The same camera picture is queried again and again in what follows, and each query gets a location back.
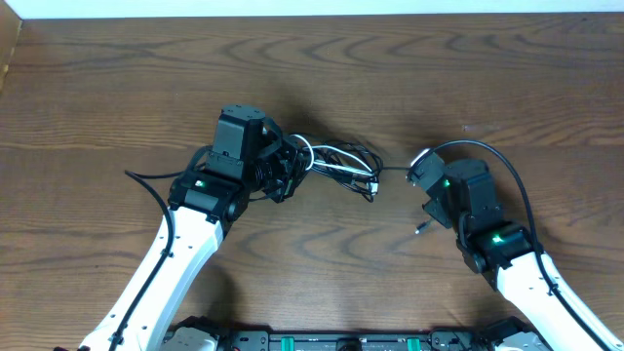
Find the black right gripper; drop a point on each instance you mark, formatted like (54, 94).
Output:
(436, 210)

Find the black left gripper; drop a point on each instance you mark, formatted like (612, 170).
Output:
(295, 161)

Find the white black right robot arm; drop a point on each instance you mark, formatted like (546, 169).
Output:
(463, 197)

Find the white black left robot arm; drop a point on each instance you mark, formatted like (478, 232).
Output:
(249, 153)

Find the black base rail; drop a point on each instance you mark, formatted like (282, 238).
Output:
(196, 334)

